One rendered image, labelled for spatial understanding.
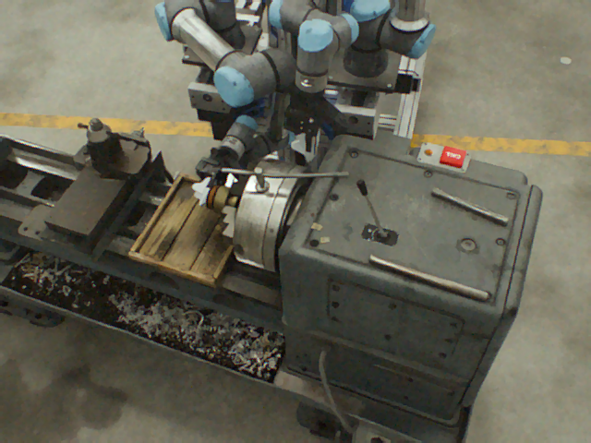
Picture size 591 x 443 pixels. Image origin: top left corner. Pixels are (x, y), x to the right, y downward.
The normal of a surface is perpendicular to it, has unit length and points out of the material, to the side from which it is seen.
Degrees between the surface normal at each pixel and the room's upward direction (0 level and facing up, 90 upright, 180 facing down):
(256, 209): 34
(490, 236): 0
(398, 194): 0
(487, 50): 0
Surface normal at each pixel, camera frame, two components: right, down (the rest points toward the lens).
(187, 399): -0.03, -0.60
